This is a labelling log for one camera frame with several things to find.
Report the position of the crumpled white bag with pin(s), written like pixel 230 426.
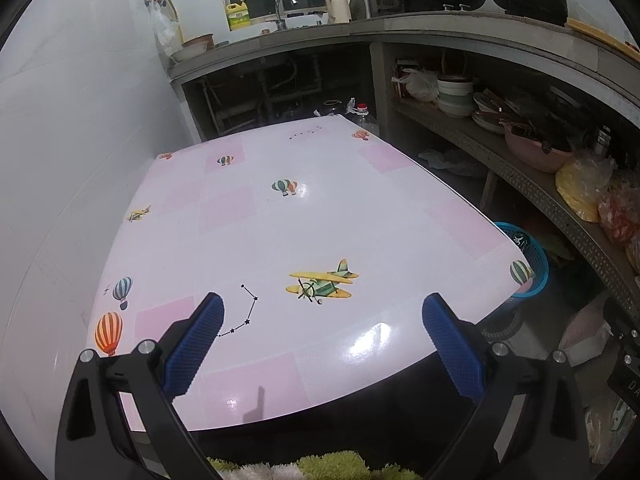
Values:
pixel 450 162

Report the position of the yellow cutting board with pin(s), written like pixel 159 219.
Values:
pixel 600 35

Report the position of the cream jug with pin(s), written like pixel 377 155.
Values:
pixel 337 9

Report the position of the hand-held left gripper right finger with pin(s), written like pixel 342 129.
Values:
pixel 450 350

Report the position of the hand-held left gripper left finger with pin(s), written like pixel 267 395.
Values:
pixel 197 345

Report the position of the cooking oil bottle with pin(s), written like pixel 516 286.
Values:
pixel 367 120

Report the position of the hanging clear plastic bag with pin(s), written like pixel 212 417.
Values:
pixel 162 27

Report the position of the green yellow shaggy rug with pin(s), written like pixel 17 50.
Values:
pixel 330 467

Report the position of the stack of pale bowls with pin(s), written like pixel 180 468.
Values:
pixel 455 97

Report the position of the pink white bag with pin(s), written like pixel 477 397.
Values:
pixel 585 335

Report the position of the red plastic bag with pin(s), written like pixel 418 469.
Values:
pixel 620 215

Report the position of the dark bottle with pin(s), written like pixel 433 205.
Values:
pixel 604 142

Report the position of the yellow dish soap bottle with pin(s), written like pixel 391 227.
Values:
pixel 237 16

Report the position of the pink basin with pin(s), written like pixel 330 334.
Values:
pixel 537 155

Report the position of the concrete storage shelf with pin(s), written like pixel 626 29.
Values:
pixel 550 195

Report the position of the metal faucet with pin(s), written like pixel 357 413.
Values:
pixel 285 10

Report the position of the white bowl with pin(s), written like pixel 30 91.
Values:
pixel 182 55

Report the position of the brown basin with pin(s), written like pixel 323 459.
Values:
pixel 198 41

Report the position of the white plastic bag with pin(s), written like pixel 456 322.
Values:
pixel 417 85

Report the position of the yellow plastic bag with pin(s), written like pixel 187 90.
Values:
pixel 582 190

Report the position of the stack of plates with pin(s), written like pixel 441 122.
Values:
pixel 492 115

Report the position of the blue plastic basket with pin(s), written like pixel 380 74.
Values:
pixel 537 260

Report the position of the concrete kitchen counter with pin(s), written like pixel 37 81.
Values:
pixel 450 22

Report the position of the black pot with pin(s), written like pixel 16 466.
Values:
pixel 332 107

